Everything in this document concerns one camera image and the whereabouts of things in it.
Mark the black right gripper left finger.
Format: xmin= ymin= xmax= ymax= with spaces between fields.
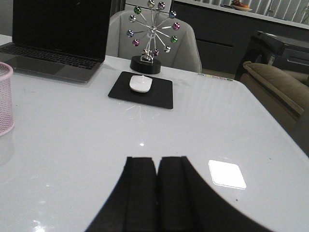
xmin=86 ymin=157 xmax=157 ymax=232

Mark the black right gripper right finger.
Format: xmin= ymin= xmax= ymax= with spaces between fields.
xmin=157 ymin=156 xmax=269 ymax=232

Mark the pink mesh pen holder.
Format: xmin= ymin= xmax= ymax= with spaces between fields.
xmin=0 ymin=62 xmax=14 ymax=136

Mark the black mouse pad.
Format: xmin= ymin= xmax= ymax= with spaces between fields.
xmin=108 ymin=72 xmax=173 ymax=109

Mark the white computer mouse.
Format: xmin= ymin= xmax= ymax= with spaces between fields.
xmin=129 ymin=75 xmax=153 ymax=93

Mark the ferris wheel kinetic ornament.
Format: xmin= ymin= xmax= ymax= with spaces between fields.
xmin=126 ymin=0 xmax=180 ymax=74

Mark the olive beige sofa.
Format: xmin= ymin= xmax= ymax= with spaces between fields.
xmin=240 ymin=61 xmax=309 ymax=133

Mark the right grey armchair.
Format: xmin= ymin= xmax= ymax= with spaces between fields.
xmin=106 ymin=10 xmax=202 ymax=73

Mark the grey laptop black screen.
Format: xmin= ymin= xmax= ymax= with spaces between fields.
xmin=0 ymin=0 xmax=112 ymax=83

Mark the dark side cabinet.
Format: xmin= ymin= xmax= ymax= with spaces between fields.
xmin=235 ymin=31 xmax=309 ymax=80

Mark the fruit bowl on counter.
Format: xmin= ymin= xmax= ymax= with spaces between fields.
xmin=231 ymin=0 xmax=251 ymax=12

